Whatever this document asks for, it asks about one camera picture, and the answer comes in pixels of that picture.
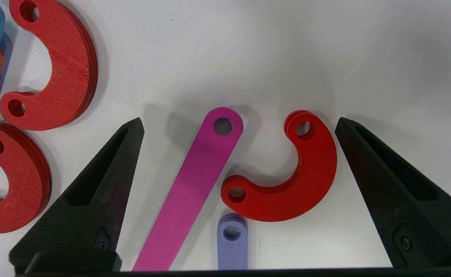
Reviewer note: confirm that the short purple bar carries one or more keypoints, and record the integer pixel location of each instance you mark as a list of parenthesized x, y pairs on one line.
[(232, 250)]

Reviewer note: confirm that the pink bar with holes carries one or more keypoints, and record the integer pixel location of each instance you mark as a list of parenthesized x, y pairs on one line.
[(194, 184)]

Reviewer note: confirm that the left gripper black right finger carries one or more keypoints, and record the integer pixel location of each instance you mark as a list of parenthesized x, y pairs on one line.
[(414, 215)]

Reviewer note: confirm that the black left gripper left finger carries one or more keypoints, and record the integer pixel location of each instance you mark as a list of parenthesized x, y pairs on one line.
[(90, 207)]

